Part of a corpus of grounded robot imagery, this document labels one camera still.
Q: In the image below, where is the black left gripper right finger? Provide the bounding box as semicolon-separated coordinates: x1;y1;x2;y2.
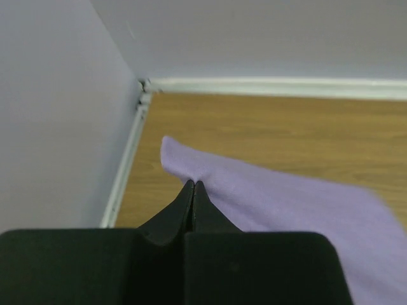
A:
184;182;352;304

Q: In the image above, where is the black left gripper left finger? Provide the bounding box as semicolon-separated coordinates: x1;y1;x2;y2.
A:
1;181;194;304

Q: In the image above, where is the lavender t-shirt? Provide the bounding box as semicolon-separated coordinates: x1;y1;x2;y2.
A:
160;136;406;304

